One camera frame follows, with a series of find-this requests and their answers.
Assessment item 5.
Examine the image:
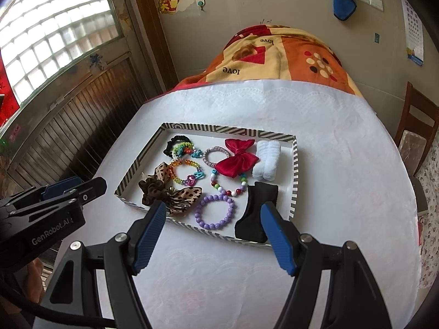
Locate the wall calendar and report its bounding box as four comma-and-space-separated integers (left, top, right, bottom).
399, 0, 426, 66

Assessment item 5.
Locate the grey spiral hair tie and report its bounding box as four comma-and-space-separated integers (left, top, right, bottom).
203, 146, 231, 167

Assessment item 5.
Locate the brown wooden door frame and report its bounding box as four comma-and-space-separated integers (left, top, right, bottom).
128, 0, 179, 93

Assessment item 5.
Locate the white tablecloth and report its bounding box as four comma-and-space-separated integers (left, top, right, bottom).
34, 79, 422, 329

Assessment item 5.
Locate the wooden slatted panel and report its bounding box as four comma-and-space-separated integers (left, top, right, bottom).
0, 58, 162, 192

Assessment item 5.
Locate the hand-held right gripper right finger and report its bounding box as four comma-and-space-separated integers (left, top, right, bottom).
260, 202, 393, 329

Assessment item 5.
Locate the rainbow bead bracelet with links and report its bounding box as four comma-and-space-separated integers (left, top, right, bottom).
168, 158, 206, 186

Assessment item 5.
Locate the purple bead bracelet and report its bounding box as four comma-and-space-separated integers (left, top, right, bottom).
194, 194, 238, 230

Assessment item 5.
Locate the red window decoration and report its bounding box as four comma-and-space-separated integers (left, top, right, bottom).
0, 53, 21, 110

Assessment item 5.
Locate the red bow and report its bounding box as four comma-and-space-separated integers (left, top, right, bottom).
214, 139, 259, 179

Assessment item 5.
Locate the wooden chair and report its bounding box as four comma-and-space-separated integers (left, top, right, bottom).
394, 81, 439, 179

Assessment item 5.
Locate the green hair tie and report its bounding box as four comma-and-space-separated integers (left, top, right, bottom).
171, 143, 203, 160

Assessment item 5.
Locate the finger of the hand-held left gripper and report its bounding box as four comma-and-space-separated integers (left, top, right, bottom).
7, 176, 83, 203
0, 177, 108, 218

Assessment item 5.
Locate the multicolour bead bracelet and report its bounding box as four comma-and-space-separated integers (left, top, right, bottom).
209, 168, 248, 197

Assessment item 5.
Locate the white fluffy scrunchie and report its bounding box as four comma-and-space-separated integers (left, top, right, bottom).
252, 139, 282, 181

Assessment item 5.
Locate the leopard print hair bow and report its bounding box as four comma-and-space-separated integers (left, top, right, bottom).
138, 162, 204, 217

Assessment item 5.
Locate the black hair tie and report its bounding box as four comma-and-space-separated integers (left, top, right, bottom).
162, 136, 191, 158

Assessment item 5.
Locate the glass block window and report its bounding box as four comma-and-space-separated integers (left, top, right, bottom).
0, 0, 133, 103

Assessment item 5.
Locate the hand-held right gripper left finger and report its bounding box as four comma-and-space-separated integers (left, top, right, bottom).
32, 199, 167, 329

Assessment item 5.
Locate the printed orange blanket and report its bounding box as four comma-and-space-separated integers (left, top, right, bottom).
165, 25, 364, 98

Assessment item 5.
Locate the floral cloth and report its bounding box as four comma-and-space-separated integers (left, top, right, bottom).
417, 159, 439, 288

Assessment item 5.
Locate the person's left hand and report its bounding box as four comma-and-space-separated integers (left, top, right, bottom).
27, 256, 46, 295

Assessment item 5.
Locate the striped-edge white tray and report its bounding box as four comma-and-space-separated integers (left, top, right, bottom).
114, 122, 298, 247

